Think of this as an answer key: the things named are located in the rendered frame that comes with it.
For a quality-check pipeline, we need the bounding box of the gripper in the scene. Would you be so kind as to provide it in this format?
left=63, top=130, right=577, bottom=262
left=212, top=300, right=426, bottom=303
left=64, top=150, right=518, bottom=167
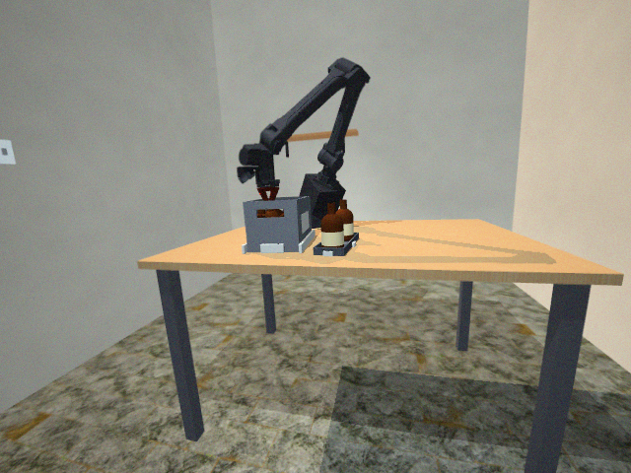
left=256, top=166, right=280, bottom=201

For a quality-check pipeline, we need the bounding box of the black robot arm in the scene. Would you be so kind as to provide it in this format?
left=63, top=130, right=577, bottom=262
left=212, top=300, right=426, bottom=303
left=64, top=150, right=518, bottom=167
left=237, top=57, right=371, bottom=190

